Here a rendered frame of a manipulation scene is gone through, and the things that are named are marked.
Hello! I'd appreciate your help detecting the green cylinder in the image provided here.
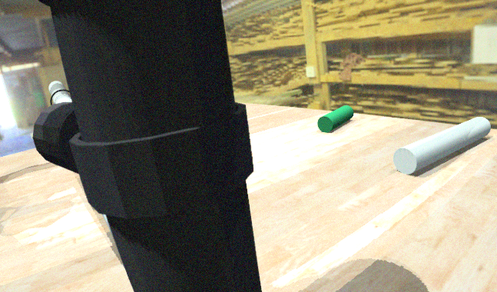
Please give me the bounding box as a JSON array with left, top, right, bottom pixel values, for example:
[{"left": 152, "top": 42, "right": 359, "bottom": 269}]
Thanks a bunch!
[{"left": 317, "top": 105, "right": 354, "bottom": 133}]

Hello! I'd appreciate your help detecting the black metal band clamp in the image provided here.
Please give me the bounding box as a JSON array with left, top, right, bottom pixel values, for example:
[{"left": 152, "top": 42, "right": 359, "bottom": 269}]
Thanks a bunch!
[{"left": 32, "top": 101, "right": 254, "bottom": 219}]

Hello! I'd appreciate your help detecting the black cylindrical post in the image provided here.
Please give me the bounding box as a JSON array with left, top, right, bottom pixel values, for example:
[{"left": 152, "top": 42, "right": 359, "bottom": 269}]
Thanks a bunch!
[{"left": 38, "top": 0, "right": 262, "bottom": 292}]

